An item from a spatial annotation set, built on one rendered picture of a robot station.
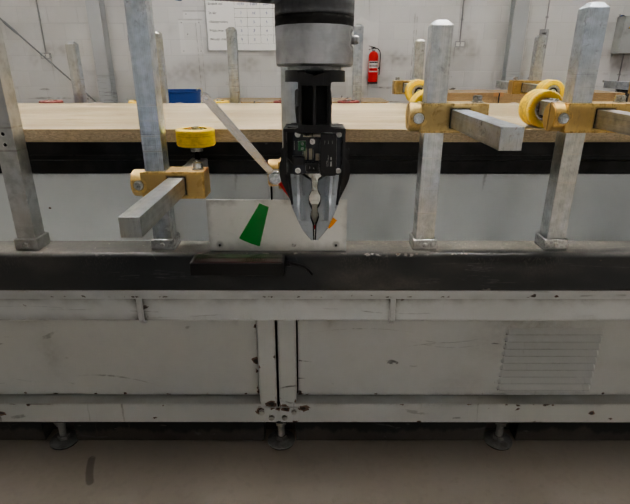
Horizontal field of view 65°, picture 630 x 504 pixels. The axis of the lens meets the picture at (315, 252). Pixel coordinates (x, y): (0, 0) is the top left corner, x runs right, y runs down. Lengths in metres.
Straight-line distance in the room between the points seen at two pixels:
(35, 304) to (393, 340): 0.85
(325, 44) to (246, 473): 1.16
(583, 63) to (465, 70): 7.42
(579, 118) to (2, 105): 1.00
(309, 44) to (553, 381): 1.20
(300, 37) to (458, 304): 0.67
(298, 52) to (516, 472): 1.27
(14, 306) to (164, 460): 0.62
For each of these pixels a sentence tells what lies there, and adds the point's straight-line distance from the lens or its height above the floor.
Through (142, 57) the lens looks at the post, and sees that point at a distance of 0.93.
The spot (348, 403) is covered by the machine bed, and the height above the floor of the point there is 0.16.
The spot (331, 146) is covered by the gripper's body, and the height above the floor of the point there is 0.95.
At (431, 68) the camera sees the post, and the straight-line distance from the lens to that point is 0.90.
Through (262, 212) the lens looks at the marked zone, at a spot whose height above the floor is 0.78.
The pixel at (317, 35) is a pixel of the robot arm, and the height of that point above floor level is 1.06.
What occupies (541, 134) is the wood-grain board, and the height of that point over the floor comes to 0.89.
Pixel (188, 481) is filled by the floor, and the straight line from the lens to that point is 1.47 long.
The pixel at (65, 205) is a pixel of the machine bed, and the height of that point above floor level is 0.73.
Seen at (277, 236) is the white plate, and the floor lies 0.73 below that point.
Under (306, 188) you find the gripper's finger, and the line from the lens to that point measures 0.64.
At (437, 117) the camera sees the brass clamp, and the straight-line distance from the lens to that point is 0.90.
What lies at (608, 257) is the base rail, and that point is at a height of 0.69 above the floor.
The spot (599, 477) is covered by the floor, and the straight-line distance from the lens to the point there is 1.63.
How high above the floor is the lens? 1.04
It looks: 21 degrees down
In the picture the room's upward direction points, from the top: straight up
